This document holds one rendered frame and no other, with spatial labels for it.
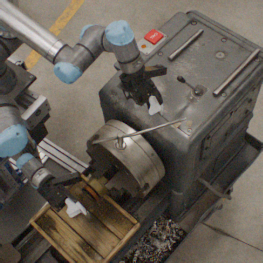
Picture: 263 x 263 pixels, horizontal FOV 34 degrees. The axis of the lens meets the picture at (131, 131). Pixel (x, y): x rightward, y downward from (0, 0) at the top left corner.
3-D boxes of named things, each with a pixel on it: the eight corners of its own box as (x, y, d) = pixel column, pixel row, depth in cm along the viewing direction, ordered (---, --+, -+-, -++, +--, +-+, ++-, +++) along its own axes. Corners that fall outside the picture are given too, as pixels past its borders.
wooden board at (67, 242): (81, 175, 193) (80, 171, 189) (141, 226, 179) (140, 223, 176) (31, 223, 183) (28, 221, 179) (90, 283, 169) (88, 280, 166)
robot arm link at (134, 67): (128, 46, 135) (146, 51, 130) (133, 57, 138) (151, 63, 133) (112, 60, 133) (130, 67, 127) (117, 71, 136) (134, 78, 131)
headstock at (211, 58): (182, 58, 223) (185, 0, 189) (260, 108, 204) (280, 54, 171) (102, 134, 203) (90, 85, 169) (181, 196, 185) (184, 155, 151)
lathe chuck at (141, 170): (104, 147, 191) (98, 111, 163) (157, 192, 181) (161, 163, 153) (90, 161, 188) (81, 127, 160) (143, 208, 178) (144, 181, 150)
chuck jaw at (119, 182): (123, 165, 167) (145, 181, 160) (126, 171, 171) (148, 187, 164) (103, 185, 163) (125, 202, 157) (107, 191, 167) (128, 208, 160)
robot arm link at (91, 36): (67, 40, 132) (91, 45, 125) (89, 17, 136) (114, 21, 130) (78, 60, 138) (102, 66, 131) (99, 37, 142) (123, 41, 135)
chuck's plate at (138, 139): (109, 142, 192) (105, 105, 164) (162, 186, 182) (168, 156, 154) (104, 147, 191) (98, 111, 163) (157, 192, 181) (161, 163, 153)
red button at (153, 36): (152, 31, 182) (152, 27, 181) (164, 38, 180) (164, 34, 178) (143, 39, 180) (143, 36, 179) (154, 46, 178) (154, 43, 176)
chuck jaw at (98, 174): (112, 158, 171) (95, 135, 166) (118, 159, 167) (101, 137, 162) (92, 177, 167) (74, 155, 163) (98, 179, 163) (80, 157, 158)
